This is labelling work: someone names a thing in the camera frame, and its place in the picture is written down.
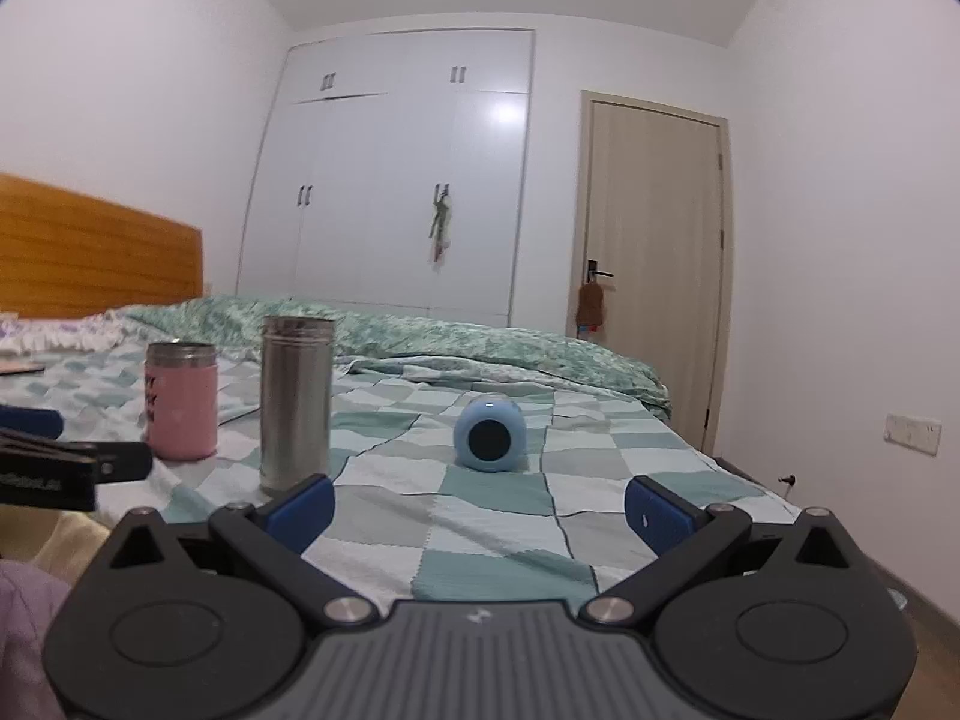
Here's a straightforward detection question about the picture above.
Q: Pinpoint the purple floral pillow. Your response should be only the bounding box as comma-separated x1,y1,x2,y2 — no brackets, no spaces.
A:
0,310,145,358

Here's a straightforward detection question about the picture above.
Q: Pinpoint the pink insulated cup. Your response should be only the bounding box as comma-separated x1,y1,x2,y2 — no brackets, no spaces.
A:
144,342,219,463

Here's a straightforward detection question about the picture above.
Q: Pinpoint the wooden headboard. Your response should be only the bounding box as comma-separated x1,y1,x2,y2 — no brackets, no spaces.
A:
0,172,205,320

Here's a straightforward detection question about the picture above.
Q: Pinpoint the checkered green bed sheet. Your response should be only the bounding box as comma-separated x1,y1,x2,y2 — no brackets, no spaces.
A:
0,349,803,610

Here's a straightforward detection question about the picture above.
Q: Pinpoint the green floral quilt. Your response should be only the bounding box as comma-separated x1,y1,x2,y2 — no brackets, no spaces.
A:
124,294,673,421

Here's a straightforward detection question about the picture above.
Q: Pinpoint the pale yellow cloth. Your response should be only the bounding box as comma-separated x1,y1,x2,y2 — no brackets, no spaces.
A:
0,506,115,587

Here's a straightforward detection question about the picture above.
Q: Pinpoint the pink cloth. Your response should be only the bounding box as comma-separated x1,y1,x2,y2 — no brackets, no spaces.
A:
0,561,76,720

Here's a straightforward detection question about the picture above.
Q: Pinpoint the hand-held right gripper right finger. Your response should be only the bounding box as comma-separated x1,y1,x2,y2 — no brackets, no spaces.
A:
585,475,856,625

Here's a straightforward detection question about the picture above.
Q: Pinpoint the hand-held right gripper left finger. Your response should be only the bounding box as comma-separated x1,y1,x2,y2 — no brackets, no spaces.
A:
105,474,376,627

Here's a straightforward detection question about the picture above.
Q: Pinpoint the green hanging ornament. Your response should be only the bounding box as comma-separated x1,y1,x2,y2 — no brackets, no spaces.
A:
428,183,454,264

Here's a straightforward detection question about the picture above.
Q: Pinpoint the stainless steel thermos cup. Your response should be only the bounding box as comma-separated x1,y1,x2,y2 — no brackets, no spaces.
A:
259,316,337,498

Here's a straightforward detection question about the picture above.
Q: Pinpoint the beige wooden door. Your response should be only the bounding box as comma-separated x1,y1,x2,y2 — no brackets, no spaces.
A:
568,89,734,455

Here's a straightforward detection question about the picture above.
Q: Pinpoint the white wardrobe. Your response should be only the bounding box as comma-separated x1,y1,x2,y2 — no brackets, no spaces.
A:
235,28,538,328

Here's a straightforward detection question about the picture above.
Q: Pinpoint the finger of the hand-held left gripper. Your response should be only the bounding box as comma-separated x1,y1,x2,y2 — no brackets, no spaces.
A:
0,404,65,441
0,427,155,482

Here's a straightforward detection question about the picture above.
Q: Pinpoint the white wall socket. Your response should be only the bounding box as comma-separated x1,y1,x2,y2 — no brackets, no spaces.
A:
883,412,943,458

